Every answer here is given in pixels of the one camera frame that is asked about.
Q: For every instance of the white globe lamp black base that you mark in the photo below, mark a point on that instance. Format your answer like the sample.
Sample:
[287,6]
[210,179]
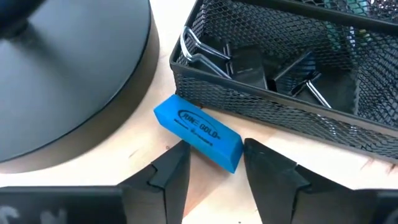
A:
[68,77]

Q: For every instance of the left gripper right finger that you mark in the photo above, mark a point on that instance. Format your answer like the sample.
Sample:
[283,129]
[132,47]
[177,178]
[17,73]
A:
[280,193]

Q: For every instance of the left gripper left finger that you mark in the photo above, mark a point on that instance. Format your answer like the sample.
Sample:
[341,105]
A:
[168,186]

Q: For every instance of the blue eraser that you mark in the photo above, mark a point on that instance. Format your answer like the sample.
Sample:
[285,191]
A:
[199,130]

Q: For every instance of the black mesh desk organizer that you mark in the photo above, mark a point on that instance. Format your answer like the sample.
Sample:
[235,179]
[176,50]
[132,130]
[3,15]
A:
[280,124]

